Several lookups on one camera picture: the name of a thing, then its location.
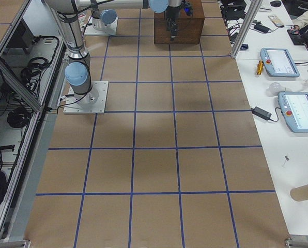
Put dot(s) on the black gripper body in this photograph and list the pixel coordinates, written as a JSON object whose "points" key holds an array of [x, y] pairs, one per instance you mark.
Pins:
{"points": [[171, 13]]}

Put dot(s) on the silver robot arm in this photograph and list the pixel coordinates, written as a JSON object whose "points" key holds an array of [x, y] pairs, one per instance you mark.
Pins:
{"points": [[77, 73], [105, 18]]}

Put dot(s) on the dark wooden drawer cabinet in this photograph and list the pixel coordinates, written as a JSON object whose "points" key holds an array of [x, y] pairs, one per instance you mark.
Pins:
{"points": [[189, 27]]}

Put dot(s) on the white smartphone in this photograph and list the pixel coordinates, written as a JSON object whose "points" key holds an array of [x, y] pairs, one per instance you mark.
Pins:
{"points": [[275, 20]]}

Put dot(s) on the far teach pendant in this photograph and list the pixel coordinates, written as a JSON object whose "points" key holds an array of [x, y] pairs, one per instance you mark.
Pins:
{"points": [[279, 63]]}

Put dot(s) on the teach pendant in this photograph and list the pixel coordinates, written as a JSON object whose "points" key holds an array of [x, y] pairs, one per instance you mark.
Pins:
{"points": [[279, 63], [294, 106]]}

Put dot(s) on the black power adapter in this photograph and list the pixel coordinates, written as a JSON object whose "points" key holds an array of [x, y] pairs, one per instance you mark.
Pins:
{"points": [[261, 113]]}

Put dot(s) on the white light bulb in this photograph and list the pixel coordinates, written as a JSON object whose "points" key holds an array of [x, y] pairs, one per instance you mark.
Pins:
{"points": [[275, 88]]}

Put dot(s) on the near teach pendant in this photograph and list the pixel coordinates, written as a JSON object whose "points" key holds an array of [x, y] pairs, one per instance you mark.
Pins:
{"points": [[294, 106]]}

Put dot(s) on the cardboard tube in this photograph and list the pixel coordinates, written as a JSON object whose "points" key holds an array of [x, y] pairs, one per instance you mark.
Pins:
{"points": [[300, 193]]}

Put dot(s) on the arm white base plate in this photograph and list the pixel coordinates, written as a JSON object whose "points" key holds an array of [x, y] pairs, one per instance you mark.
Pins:
{"points": [[93, 102], [102, 28]]}

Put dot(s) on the aluminium frame post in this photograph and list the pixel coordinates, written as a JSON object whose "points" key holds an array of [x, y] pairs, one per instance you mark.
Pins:
{"points": [[249, 18]]}

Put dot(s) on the yellow screwdriver handle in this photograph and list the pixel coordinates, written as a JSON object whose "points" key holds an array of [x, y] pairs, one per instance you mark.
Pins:
{"points": [[259, 68]]}

